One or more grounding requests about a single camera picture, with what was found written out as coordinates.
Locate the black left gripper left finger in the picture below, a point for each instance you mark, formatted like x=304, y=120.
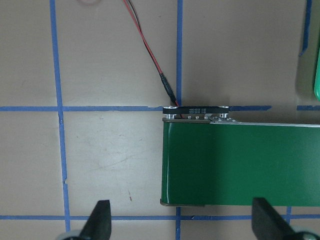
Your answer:
x=97, y=227

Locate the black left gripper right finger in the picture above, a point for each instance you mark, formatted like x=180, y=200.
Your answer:
x=267, y=224

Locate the green conveyor belt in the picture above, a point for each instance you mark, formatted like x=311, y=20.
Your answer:
x=211, y=159

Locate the green plastic tray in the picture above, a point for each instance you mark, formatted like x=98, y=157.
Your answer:
x=316, y=87

